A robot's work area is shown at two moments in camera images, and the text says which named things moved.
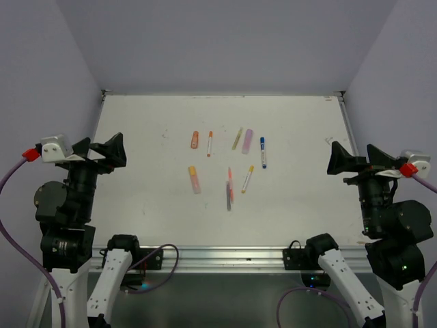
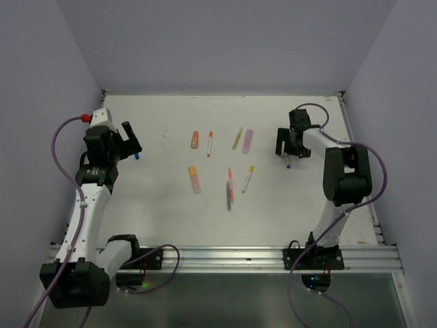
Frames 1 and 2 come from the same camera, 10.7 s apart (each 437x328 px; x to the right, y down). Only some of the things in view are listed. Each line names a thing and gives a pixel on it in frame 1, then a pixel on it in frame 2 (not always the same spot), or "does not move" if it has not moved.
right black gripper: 341,158 → 284,134
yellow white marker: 251,169 does not move
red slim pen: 230,179 does not move
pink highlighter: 247,141 does not move
